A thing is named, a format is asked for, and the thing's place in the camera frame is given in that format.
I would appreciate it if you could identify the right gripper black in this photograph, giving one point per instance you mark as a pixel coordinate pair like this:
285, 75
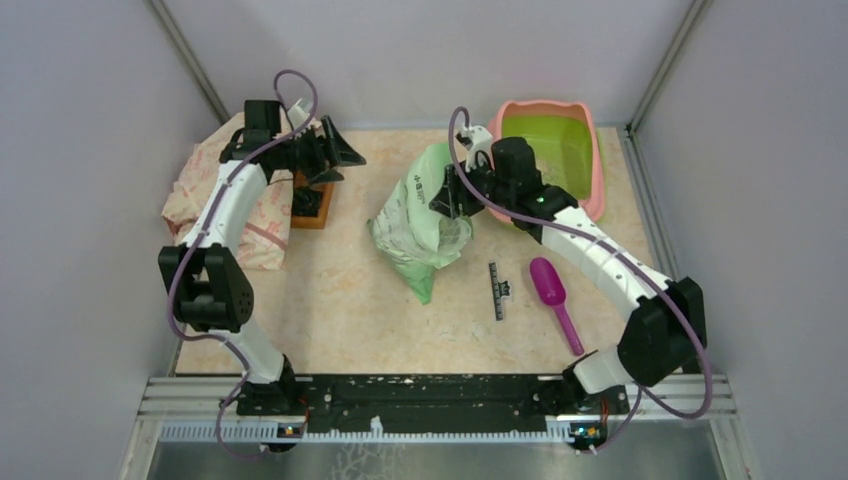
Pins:
454, 193

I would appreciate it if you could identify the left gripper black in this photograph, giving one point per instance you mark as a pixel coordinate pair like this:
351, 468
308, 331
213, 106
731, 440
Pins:
341, 153

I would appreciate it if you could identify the magenta plastic litter scoop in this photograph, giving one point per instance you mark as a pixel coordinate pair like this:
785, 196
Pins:
552, 293

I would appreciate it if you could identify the green cat litter bag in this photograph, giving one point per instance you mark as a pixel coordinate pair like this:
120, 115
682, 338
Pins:
417, 240

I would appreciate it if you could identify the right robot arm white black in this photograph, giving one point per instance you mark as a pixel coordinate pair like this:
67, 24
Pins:
665, 319

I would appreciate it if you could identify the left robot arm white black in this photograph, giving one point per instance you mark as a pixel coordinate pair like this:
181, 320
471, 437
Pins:
207, 289

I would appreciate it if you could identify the pink and green litter box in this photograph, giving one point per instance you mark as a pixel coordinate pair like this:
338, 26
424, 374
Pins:
566, 145

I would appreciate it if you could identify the pink patterned crumpled cloth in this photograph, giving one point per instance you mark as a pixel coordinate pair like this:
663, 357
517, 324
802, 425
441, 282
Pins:
263, 243

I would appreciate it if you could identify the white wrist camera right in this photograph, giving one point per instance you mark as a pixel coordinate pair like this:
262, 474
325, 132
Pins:
478, 141

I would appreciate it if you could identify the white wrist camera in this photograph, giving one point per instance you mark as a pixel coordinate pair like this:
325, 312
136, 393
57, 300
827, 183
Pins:
478, 141
300, 114

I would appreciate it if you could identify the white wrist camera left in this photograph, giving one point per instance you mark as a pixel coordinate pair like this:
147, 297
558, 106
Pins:
300, 114

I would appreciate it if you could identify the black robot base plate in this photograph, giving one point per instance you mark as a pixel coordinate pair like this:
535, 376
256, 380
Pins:
427, 404

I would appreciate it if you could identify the white slotted cable duct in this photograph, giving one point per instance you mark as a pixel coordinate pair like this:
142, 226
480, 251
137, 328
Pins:
272, 432

